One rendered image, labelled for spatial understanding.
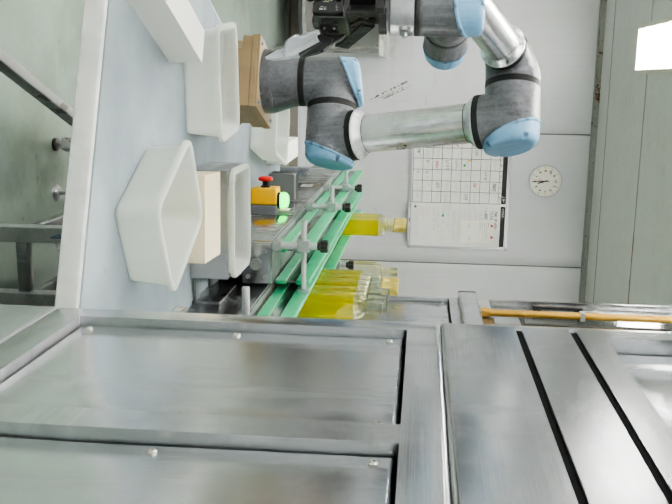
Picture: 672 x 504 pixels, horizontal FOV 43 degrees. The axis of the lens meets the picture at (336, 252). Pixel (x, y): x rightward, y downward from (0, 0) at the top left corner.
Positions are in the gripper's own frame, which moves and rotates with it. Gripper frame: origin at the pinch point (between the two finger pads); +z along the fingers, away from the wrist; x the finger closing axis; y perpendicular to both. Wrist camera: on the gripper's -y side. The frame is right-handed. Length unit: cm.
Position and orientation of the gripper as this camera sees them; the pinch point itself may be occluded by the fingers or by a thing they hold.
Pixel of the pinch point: (267, 17)
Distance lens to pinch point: 149.0
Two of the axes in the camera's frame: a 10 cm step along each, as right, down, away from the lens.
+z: -9.9, -0.3, 1.0
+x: -0.5, 9.8, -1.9
